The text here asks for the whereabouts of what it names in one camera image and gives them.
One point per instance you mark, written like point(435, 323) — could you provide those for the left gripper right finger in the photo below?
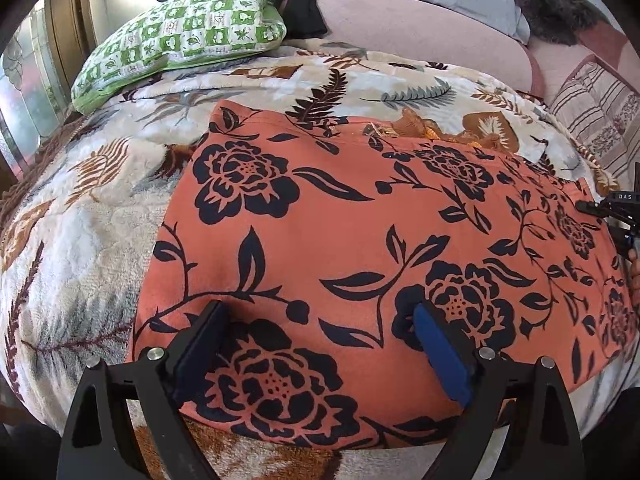
point(542, 441)

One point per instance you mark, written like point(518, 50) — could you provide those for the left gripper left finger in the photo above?
point(99, 440)

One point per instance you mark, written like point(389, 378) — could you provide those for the leaf pattern plush blanket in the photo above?
point(77, 234)

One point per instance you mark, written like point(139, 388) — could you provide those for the dark furry cushion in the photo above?
point(560, 21)

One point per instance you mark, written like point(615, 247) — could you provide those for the wooden stained glass door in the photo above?
point(40, 59)

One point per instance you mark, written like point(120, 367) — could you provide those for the pink bed headboard cushion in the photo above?
point(422, 31)

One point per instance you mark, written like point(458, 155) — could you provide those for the orange black floral shirt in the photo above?
point(321, 256)

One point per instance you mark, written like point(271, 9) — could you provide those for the green white patterned pillow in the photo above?
point(173, 35)

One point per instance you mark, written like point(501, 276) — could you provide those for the person right hand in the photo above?
point(633, 278)

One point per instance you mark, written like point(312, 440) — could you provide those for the striped floral quilt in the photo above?
point(601, 112)

